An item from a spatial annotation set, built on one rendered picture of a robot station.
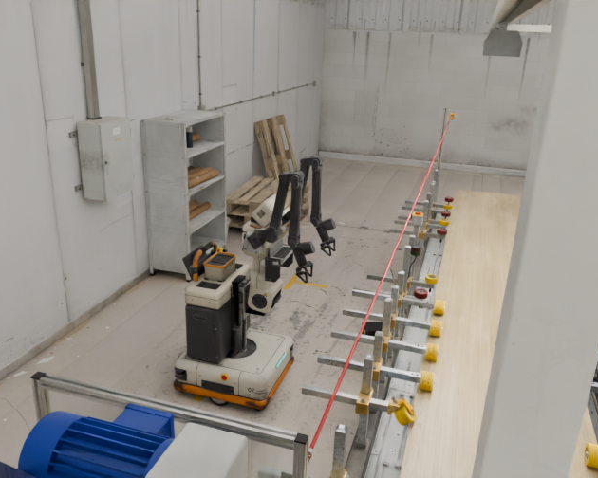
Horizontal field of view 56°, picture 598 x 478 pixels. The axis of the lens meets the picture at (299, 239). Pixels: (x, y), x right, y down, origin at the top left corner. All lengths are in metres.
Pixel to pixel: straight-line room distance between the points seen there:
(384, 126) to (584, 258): 10.83
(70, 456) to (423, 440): 1.70
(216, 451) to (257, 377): 2.96
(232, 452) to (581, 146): 0.57
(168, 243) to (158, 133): 1.07
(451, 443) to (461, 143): 9.06
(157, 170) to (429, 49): 6.71
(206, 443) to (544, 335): 0.51
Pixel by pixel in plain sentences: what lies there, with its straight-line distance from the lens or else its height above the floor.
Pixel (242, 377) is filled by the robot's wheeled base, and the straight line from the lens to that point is 3.73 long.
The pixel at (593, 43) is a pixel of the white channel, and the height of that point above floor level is 2.35.
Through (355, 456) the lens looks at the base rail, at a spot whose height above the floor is 0.70.
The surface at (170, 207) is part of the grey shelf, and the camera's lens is 5.48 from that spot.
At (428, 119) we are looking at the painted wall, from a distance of 11.02.
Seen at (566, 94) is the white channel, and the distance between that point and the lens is 0.31.
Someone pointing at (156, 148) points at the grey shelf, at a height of 1.30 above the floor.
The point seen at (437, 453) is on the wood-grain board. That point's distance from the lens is 2.29.
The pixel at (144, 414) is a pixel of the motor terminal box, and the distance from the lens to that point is 0.86.
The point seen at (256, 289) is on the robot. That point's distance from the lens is 3.60.
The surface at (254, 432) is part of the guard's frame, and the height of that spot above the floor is 1.75.
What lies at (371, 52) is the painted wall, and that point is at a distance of 11.08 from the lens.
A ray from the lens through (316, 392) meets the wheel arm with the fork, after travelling 2.42.
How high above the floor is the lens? 2.35
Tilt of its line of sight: 20 degrees down
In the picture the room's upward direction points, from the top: 2 degrees clockwise
